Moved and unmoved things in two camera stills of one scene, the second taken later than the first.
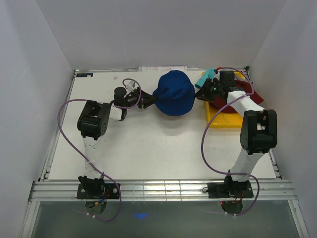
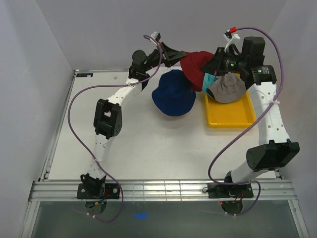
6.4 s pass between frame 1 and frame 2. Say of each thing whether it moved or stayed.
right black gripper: moved
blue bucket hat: stayed
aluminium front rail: stayed
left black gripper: moved
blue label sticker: stayed
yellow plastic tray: stayed
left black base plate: stayed
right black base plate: stayed
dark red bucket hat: moved
